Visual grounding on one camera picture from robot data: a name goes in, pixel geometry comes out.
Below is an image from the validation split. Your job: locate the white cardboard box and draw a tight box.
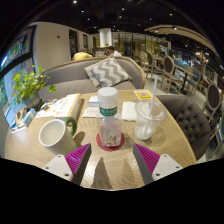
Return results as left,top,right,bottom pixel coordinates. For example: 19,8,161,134
53,92,82,122

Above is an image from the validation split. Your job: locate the green potted plant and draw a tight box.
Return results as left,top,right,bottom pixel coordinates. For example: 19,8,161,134
11,64,57,110

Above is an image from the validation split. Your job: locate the white drinking straw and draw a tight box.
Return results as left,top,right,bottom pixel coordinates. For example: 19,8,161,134
143,74,159,134

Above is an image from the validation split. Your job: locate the clear plastic lidded cup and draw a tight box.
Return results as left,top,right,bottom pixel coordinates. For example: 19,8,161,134
133,99,168,142

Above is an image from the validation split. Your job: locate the group of ceiling lights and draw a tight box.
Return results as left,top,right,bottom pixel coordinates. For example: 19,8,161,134
70,0,208,38

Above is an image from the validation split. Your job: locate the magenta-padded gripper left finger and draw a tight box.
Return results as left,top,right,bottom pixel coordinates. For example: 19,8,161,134
42,142,93,187

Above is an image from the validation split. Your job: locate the white paper napkin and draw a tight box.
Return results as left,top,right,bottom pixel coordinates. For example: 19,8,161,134
121,100,139,122

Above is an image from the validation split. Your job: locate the grey tufted armchair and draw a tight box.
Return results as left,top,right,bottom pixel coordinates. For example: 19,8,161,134
155,93,213,161

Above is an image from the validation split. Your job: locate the flat round red coaster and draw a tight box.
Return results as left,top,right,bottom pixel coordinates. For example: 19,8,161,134
95,131,126,152

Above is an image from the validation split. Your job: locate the small blue white tissue pack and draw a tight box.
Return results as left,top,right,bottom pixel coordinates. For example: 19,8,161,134
86,94,101,108

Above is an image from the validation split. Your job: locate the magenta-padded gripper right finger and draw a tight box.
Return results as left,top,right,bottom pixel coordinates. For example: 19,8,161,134
132,142,184,186

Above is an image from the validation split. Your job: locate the small light blue box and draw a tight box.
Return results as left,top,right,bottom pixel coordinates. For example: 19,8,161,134
21,108,37,128

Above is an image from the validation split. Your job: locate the white mug with green handle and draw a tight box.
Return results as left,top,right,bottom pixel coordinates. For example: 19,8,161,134
37,116,79,157

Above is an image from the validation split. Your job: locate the clear plastic water bottle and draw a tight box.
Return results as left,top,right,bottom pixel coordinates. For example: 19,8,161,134
96,86,124,149

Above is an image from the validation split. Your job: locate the person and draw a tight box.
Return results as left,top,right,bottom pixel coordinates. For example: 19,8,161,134
71,50,93,62
104,45,124,58

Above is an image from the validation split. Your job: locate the small wooden holder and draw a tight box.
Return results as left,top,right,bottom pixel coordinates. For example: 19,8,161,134
14,107,30,126

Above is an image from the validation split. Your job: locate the grey white chevron cushion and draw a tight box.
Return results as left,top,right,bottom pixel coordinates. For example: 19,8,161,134
83,56,133,89

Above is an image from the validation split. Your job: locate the yellow square table sticker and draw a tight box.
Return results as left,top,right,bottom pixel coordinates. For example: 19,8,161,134
132,88,155,101

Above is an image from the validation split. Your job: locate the window with printed posters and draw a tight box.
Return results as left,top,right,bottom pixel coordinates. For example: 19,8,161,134
0,26,37,118

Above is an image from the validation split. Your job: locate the grey curved sofa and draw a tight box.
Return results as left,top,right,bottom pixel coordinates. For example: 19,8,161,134
37,55,147,102

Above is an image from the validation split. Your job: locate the group of wooden dining chairs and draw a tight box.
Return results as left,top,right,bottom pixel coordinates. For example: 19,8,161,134
139,49,224,148

